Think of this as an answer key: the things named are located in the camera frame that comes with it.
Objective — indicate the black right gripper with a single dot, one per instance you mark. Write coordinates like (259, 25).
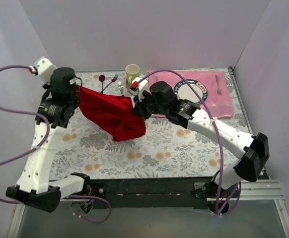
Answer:
(139, 107)

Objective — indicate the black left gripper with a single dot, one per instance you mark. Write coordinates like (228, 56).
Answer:
(73, 99)

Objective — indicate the red cloth napkin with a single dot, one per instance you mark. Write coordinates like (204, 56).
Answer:
(114, 114)

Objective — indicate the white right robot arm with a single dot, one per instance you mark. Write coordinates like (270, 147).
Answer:
(251, 151)

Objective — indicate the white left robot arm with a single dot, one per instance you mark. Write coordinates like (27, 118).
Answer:
(33, 187)

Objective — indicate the white plate blue rim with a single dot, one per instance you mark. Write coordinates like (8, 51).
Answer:
(183, 91)

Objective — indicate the speckled round coaster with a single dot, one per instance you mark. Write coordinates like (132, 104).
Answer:
(133, 89)

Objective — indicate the yellow ceramic mug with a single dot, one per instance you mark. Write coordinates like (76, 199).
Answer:
(132, 71)

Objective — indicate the floral tablecloth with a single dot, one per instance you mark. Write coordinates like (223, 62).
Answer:
(166, 150)

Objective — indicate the purple spoon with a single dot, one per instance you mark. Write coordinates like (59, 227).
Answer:
(101, 83)

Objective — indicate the purple fork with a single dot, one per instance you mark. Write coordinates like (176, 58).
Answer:
(114, 79)

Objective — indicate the pink placemat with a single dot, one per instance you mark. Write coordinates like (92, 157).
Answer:
(220, 105)

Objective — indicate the silver fork on placemat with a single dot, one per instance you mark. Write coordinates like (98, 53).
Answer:
(218, 86)

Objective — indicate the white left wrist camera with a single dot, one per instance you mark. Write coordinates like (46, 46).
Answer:
(43, 68)

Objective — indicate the silver fork black handle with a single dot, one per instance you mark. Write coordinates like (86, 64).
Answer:
(121, 88)

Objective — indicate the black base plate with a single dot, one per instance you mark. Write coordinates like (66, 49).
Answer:
(189, 192)

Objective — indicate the aluminium frame rail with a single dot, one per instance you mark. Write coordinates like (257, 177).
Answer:
(258, 211)

